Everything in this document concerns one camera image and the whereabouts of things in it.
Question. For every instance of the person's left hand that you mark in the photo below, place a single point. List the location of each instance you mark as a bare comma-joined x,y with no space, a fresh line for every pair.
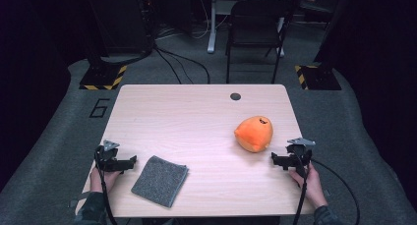
103,180

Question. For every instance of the black cabinet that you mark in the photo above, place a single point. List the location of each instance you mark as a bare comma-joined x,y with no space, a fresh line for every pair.
121,22

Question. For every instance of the grey fluffy cloth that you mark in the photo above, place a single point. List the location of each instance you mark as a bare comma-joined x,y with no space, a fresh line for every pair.
160,180

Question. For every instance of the black folding chair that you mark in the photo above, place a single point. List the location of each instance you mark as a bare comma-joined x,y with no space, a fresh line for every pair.
255,25

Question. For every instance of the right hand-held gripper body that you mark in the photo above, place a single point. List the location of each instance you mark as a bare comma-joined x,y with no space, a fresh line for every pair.
300,156

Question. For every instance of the person's right hand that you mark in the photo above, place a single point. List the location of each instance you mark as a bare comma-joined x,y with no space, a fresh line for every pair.
313,189

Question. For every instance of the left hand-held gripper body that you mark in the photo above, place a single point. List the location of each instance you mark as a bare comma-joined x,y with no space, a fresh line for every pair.
106,161

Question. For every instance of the orange plush toy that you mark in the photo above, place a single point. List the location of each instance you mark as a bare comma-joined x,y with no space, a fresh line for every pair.
254,135

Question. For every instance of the black yellow-striped stand base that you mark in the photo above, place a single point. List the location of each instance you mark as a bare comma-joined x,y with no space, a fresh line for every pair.
319,77
101,77

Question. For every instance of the white desk leg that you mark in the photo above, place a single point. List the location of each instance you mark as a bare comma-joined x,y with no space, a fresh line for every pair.
213,28

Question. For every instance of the round black table grommet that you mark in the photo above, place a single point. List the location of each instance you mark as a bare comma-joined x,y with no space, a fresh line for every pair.
235,96

